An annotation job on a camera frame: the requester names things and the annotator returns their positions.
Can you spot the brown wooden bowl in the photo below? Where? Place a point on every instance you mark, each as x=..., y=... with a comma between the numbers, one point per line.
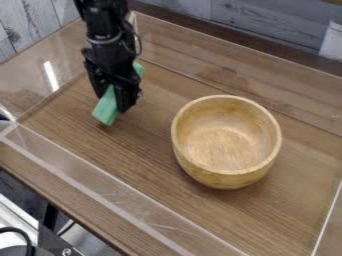
x=226, y=141

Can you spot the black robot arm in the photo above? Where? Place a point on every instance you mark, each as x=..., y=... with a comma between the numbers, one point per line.
x=105, y=17

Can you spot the clear acrylic corner bracket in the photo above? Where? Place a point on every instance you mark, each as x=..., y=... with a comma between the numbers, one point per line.
x=133, y=20

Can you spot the black table leg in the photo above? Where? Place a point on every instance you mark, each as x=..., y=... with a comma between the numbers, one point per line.
x=51, y=215

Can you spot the white cylindrical container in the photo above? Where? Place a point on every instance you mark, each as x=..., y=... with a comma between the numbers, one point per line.
x=332, y=43

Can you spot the green rectangular block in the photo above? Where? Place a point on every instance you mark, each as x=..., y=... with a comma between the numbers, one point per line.
x=106, y=110

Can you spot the clear acrylic front wall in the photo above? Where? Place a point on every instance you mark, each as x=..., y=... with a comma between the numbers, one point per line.
x=133, y=222

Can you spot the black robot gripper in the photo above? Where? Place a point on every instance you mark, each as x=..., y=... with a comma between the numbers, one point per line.
x=110, y=57

